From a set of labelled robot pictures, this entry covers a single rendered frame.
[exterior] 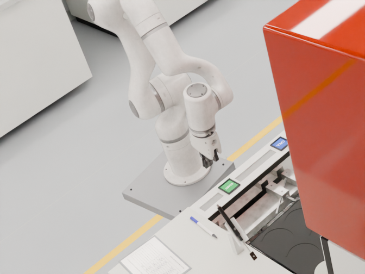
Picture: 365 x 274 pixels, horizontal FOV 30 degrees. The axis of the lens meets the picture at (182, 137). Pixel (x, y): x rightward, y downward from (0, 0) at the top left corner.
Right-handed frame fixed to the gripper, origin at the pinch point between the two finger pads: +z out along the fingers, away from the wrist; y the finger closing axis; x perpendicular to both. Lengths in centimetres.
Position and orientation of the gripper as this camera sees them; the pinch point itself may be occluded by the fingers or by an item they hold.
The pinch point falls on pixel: (207, 161)
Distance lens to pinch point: 221.6
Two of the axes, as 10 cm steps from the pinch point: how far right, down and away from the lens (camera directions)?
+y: -6.7, -4.8, 5.7
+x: -7.3, 5.5, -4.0
